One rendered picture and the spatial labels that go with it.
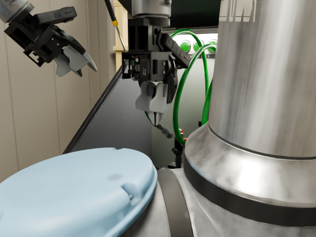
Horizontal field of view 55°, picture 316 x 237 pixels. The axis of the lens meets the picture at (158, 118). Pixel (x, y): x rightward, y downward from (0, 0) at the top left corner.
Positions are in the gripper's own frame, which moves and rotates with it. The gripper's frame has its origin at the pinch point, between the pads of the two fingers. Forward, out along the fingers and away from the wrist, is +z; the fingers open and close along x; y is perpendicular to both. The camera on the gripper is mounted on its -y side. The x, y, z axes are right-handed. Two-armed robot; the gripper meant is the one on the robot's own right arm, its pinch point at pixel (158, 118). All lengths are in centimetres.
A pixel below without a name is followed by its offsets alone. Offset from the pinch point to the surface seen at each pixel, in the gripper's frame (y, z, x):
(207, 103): -14.7, -1.8, 4.4
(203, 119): -13.5, 2.1, 4.2
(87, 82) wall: -142, 12, -178
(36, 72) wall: -88, -1, -174
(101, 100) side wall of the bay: -28, 3, -45
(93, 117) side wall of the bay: -22.2, 8.6, -43.2
